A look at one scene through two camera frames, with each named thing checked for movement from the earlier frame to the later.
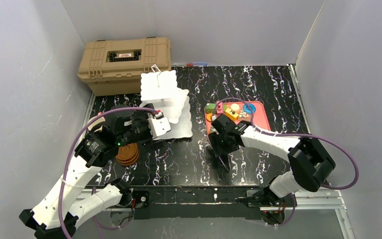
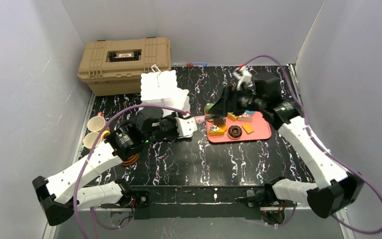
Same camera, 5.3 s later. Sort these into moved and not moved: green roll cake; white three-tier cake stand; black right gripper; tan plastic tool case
Moved: black right gripper
Not moved: white three-tier cake stand; tan plastic tool case; green roll cake
